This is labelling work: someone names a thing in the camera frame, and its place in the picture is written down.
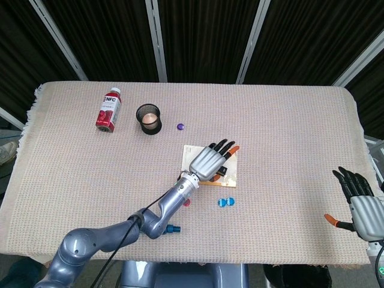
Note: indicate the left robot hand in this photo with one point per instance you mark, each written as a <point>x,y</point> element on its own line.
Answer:
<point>207,163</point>

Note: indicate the blue round magnet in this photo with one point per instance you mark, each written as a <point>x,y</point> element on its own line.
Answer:
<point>230,201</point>
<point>222,202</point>

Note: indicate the red juice bottle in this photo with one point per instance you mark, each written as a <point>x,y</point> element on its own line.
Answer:
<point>109,111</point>

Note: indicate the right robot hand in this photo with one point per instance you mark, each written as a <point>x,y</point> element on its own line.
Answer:
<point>367,213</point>

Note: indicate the grey partition post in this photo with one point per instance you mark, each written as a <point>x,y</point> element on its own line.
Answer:
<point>60,42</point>
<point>252,42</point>
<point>156,42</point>
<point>12,117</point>
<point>357,60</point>

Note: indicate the pink round magnet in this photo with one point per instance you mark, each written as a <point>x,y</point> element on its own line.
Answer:
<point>187,203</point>

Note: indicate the black mesh pen holder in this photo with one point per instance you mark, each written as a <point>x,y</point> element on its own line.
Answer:
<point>153,130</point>

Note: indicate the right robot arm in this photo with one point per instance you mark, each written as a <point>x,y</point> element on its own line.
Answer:
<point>375,249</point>

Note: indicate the white shoe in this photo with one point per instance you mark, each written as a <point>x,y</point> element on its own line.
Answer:
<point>7,151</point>

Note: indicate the purple round magnet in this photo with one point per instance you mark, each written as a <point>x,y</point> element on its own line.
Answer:
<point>180,127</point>

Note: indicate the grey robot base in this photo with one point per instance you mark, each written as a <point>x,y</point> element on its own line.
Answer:
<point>180,276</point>

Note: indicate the beige woven tablecloth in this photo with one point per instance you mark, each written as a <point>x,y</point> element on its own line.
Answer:
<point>270,120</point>

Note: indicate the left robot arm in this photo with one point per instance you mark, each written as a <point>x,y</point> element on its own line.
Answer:
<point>168,204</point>

